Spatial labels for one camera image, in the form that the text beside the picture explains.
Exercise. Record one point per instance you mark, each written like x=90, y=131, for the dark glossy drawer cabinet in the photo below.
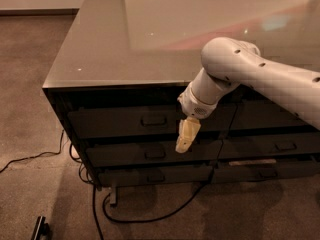
x=130, y=53

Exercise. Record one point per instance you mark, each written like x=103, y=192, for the black object on floor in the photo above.
x=41, y=228

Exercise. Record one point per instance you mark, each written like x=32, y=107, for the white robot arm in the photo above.
x=228, y=63

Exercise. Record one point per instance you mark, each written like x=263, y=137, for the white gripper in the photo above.
x=195, y=106

